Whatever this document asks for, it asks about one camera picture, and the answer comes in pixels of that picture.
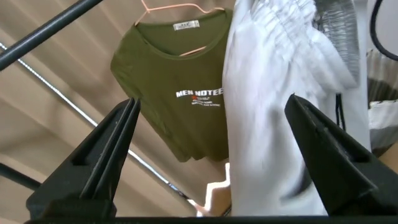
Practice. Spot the pink clothes hanger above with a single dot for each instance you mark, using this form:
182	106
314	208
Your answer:
174	6

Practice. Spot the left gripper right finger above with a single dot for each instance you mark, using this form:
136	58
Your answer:
342	161

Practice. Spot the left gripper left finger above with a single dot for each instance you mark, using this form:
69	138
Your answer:
87	174

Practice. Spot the green long-sleeved shirt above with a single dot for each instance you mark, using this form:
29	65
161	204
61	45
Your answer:
171	71

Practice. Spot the pale grey garment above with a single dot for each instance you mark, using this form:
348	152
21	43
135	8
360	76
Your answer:
264	93

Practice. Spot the black clothes rack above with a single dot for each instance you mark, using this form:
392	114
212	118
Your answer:
46	29

